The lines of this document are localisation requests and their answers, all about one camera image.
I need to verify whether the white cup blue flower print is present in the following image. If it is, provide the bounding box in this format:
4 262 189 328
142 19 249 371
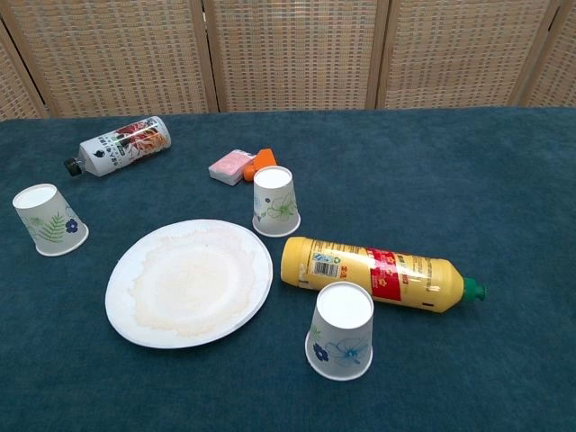
304 281 375 382

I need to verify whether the white cup fern blue flower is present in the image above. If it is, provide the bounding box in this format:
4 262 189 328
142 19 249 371
12 183 90 257

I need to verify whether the white cup green flower print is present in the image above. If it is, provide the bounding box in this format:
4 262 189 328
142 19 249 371
251 165 302 239

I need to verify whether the small orange plastic box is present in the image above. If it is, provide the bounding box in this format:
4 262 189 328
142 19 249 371
242 148 277 182

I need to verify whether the pink tissue pack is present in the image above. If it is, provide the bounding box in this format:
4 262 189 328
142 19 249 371
207 148 257 186

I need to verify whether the white paper plate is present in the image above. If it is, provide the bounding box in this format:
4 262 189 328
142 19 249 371
104 219 275 349

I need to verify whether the yellow bottle green cap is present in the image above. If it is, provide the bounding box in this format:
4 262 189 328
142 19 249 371
280 236 490 314

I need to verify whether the woven bamboo screen panel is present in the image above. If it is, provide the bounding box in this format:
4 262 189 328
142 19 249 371
0 17 49 122
376 0 563 110
0 0 221 119
202 0 391 113
508 0 576 109

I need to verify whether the blue carpet table cover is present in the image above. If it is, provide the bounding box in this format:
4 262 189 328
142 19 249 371
0 106 576 432

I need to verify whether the white floral label bottle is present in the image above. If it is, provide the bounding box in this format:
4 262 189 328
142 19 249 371
62 115 173 180

